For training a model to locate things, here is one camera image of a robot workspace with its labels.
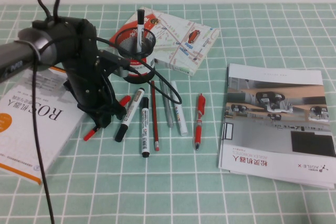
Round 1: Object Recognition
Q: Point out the grey pen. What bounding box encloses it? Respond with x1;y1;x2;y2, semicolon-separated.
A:
159;77;174;129

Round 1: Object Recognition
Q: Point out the black capped slim marker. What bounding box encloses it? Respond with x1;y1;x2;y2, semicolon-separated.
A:
135;9;146;53

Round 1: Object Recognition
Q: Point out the red gel pen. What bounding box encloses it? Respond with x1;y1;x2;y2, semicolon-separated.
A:
194;93;206;152

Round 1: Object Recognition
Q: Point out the white AgileX robotics brochure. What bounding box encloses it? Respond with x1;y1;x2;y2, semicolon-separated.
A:
218;63;336;184
219;166;336;189

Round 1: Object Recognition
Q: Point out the map-covered gift box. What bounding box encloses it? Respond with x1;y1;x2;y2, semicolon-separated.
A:
108;7;220;77

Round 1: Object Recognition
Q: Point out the white orange ROS book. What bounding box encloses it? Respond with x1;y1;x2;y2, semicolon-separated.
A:
0;65;87;186

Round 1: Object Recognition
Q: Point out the black white whiteboard marker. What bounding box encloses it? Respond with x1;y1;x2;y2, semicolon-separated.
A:
139;97;151;158

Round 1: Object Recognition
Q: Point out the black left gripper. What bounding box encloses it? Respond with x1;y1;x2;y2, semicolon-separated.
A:
62;48;128;130

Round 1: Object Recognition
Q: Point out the red pencil with eraser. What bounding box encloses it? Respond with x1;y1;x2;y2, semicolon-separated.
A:
150;80;161;152

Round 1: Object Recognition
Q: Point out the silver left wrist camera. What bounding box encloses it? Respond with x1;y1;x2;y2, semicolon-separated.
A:
113;58;132;78

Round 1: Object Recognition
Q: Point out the black mesh pen holder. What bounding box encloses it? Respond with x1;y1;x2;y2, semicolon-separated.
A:
114;28;156;83

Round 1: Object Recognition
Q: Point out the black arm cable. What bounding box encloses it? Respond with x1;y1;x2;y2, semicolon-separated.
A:
30;0;61;224

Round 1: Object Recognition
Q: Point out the green checkered tablecloth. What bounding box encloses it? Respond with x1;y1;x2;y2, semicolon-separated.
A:
0;3;336;224

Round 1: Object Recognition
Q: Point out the red and black marker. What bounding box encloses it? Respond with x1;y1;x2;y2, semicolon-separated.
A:
83;94;132;142

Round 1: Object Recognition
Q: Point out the white marker brown label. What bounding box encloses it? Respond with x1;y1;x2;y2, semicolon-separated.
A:
114;87;146;143

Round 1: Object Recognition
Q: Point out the white pen colourful print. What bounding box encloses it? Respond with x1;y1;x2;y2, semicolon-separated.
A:
169;80;189;137

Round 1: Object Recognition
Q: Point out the black camera cable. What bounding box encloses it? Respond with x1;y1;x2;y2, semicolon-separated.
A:
96;36;183;105

